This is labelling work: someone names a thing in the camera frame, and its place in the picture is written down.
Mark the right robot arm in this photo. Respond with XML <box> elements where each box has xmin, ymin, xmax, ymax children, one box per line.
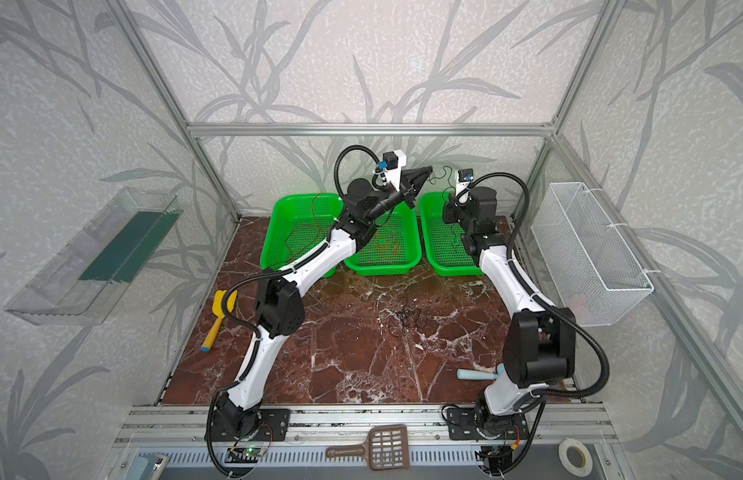
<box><xmin>443</xmin><ymin>169</ymin><xmax>611</xmax><ymax>420</ymax></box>

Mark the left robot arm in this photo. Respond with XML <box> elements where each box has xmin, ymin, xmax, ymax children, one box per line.
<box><xmin>206</xmin><ymin>145</ymin><xmax>433</xmax><ymax>439</ymax></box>

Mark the white wire mesh basket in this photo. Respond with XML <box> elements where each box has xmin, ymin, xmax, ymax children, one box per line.
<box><xmin>531</xmin><ymin>182</ymin><xmax>655</xmax><ymax>327</ymax></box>

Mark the right green plastic basket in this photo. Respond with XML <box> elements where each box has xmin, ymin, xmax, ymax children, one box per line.
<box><xmin>419</xmin><ymin>193</ymin><xmax>507</xmax><ymax>277</ymax></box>

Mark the red cable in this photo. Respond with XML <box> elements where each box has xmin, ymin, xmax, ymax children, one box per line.
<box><xmin>264</xmin><ymin>191</ymin><xmax>342</xmax><ymax>271</ymax></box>

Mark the light blue plastic scoop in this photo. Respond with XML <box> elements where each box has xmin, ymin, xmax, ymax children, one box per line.
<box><xmin>457</xmin><ymin>364</ymin><xmax>505</xmax><ymax>381</ymax></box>

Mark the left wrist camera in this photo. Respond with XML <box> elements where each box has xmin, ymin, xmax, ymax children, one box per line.
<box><xmin>373</xmin><ymin>150</ymin><xmax>407</xmax><ymax>191</ymax></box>

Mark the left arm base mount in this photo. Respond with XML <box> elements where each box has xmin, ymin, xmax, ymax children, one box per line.
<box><xmin>204</xmin><ymin>408</ymin><xmax>291</xmax><ymax>443</ymax></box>

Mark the yellow plastic spatula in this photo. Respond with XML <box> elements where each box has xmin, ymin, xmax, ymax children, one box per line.
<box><xmin>200</xmin><ymin>290</ymin><xmax>237</xmax><ymax>353</ymax></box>

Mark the clear acrylic wall shelf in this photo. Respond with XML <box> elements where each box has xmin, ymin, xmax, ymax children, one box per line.
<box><xmin>5</xmin><ymin>188</ymin><xmax>183</xmax><ymax>326</ymax></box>

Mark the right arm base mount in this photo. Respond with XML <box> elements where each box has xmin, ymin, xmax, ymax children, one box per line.
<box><xmin>439</xmin><ymin>404</ymin><xmax>529</xmax><ymax>442</ymax></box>

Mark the middle green plastic basket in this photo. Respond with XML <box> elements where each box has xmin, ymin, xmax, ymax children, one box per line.
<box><xmin>344</xmin><ymin>204</ymin><xmax>423</xmax><ymax>276</ymax></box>

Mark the brown slotted spatula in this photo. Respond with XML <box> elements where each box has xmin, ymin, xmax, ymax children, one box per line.
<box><xmin>325</xmin><ymin>424</ymin><xmax>411</xmax><ymax>471</ymax></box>

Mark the green circuit board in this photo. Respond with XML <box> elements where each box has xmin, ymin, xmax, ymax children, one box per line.
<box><xmin>226</xmin><ymin>446</ymin><xmax>268</xmax><ymax>464</ymax></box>

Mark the grey device with screen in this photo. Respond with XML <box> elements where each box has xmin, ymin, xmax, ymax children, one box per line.
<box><xmin>124</xmin><ymin>454</ymin><xmax>169</xmax><ymax>480</ymax></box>

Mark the orange cable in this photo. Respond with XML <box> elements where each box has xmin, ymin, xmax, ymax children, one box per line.
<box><xmin>373</xmin><ymin>230</ymin><xmax>403</xmax><ymax>256</ymax></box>

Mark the left green plastic basket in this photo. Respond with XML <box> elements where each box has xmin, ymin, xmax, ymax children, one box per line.
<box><xmin>260</xmin><ymin>193</ymin><xmax>342</xmax><ymax>269</ymax></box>

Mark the aluminium rail base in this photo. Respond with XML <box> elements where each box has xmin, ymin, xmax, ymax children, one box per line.
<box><xmin>113</xmin><ymin>403</ymin><xmax>619</xmax><ymax>448</ymax></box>

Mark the green plastic basket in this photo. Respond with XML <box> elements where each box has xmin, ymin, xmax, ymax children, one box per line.
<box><xmin>419</xmin><ymin>193</ymin><xmax>507</xmax><ymax>277</ymax></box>
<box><xmin>344</xmin><ymin>204</ymin><xmax>423</xmax><ymax>276</ymax></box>
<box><xmin>260</xmin><ymin>193</ymin><xmax>342</xmax><ymax>269</ymax></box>

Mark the white tape roll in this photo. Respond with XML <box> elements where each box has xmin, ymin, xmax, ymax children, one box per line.
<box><xmin>557</xmin><ymin>438</ymin><xmax>595</xmax><ymax>478</ymax></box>

